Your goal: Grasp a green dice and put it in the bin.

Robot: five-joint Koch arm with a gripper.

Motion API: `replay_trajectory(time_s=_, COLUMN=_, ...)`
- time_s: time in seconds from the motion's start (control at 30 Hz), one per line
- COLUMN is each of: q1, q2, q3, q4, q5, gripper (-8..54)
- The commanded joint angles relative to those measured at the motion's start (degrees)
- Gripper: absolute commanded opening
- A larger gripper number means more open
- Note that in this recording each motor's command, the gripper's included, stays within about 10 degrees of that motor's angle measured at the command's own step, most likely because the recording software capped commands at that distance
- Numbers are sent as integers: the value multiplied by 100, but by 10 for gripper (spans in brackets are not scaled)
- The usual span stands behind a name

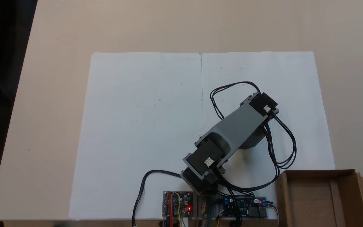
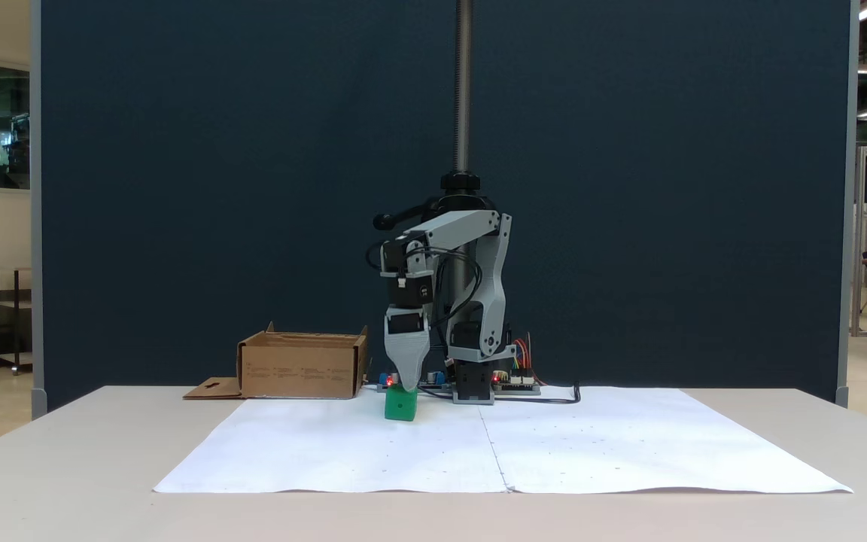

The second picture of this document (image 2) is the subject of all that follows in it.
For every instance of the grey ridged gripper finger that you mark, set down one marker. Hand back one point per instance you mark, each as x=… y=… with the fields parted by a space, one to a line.
x=408 y=361

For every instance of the green die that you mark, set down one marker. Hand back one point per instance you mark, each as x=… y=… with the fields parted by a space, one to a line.
x=401 y=406

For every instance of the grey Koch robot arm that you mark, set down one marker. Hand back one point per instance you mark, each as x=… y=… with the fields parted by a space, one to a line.
x=490 y=301

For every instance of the blue circuit board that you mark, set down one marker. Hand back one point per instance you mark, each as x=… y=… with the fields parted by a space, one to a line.
x=433 y=379

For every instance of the white paper sheet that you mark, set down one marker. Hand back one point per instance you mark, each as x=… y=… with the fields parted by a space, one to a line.
x=343 y=444
x=629 y=444

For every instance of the brown cardboard box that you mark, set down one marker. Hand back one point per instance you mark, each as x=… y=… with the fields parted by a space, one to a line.
x=298 y=373

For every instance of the dark blue partition panel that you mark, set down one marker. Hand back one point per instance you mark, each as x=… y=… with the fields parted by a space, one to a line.
x=215 y=188

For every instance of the threaded metal pole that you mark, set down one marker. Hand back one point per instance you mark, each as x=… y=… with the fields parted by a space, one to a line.
x=463 y=83

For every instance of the dark shelf cart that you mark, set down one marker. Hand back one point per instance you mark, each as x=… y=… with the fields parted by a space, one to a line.
x=6 y=316

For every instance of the framed wall window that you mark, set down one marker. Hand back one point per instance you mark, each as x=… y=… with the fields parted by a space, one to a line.
x=6 y=124

